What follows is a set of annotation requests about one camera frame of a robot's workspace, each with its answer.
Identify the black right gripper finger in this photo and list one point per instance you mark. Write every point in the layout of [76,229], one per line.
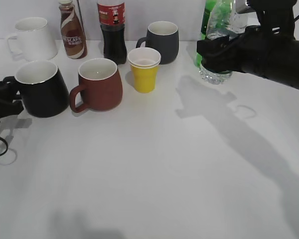
[219,55]

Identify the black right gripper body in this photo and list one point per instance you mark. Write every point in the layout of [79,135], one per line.
[263,53]

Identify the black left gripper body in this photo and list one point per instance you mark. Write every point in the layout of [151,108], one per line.
[10,102]

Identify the clear water bottle green label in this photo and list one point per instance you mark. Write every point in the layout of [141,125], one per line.
[223,21]

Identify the black ceramic mug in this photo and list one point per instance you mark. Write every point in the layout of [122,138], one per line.
[41,87]

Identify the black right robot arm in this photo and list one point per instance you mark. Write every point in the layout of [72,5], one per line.
[275,16]

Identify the dark grey mug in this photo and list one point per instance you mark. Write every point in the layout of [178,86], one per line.
[162,36]

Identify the white ceramic mug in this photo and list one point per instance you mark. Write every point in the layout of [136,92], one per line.
[35,41]

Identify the red-brown ceramic mug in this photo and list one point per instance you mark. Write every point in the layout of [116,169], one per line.
[99,87]

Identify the green soda bottle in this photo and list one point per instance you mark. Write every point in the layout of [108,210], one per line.
[209,5]

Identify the yellow paper cup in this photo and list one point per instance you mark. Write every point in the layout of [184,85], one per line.
[144,64]

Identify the Nescafe coffee bottle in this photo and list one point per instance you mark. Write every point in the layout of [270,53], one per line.
[72,33]

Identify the cola bottle red label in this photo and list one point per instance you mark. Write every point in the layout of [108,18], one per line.
[112,22]

